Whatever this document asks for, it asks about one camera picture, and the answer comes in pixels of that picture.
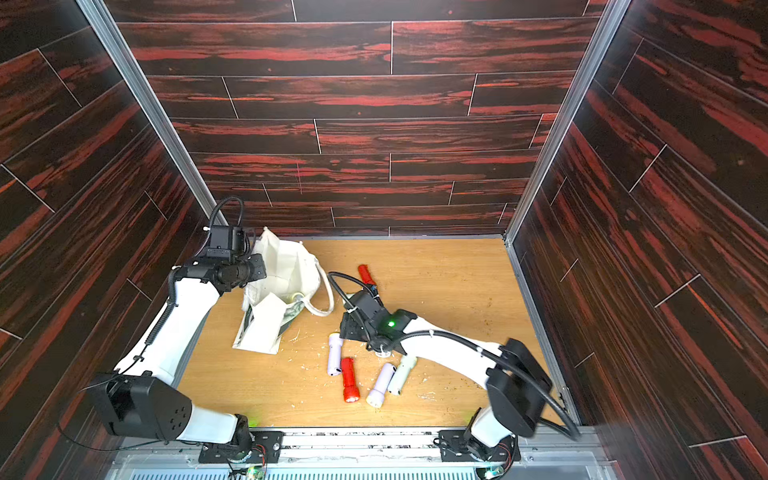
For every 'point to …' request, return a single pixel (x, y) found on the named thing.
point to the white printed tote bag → (294, 275)
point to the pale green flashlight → (400, 375)
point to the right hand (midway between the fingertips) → (354, 322)
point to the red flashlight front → (351, 391)
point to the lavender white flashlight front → (376, 397)
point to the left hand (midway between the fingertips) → (259, 266)
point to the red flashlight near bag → (365, 274)
